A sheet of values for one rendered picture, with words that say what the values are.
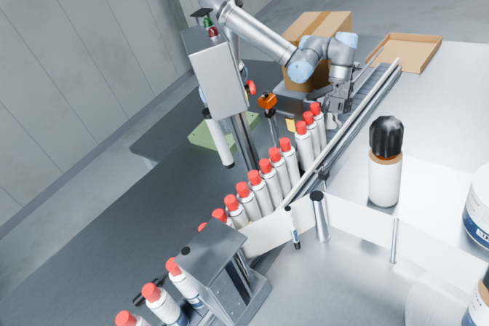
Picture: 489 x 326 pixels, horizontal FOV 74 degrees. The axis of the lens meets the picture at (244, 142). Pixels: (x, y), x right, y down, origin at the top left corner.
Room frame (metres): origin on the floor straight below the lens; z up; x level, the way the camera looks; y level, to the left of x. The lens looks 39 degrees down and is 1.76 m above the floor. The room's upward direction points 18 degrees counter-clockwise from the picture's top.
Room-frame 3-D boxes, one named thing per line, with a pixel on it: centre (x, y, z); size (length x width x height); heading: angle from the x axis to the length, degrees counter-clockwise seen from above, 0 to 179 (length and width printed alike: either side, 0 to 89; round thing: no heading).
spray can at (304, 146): (0.82, -0.19, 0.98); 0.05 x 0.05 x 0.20
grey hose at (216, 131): (0.75, 0.07, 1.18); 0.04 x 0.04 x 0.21
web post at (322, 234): (0.54, -0.13, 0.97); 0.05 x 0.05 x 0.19
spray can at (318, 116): (0.89, -0.27, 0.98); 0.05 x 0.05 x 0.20
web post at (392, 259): (0.40, -0.28, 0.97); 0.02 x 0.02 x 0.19
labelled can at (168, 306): (0.42, 0.32, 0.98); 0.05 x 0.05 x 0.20
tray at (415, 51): (1.39, -0.91, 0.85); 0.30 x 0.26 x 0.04; 128
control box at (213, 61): (0.77, 0.01, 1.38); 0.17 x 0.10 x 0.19; 3
